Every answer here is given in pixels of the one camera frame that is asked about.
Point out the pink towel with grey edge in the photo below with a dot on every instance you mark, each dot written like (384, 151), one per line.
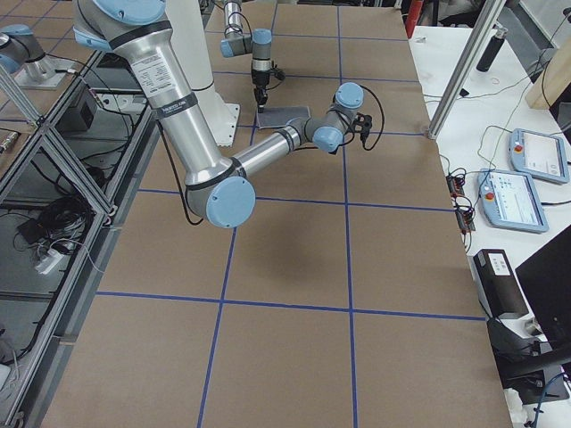
(278, 117)

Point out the black box with label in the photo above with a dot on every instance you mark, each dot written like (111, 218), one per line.
(498, 289)

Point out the small circuit board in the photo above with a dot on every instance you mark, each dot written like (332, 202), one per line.
(456, 185)

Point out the white power strip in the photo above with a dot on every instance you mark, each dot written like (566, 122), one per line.
(48, 262)

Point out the aluminium frame post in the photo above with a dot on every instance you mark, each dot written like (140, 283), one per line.
(484, 23)

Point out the far teach pendant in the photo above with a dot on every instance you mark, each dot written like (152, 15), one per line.
(541, 155)

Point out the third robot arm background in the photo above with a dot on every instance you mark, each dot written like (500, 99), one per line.
(25, 59)

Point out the black bottle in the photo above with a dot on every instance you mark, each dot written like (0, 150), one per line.
(492, 49)

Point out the black power adapter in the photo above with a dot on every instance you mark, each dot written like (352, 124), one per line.
(31, 231)

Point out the near teach pendant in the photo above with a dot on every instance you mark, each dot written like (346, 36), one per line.
(510, 201)

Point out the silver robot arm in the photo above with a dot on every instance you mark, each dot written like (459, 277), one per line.
(217, 187)
(240, 39)

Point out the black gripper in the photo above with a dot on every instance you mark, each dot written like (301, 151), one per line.
(260, 83)
(351, 127)

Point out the teach pendant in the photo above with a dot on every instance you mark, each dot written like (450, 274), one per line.
(510, 201)
(541, 155)

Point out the black monitor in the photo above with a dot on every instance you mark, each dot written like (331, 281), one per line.
(545, 280)

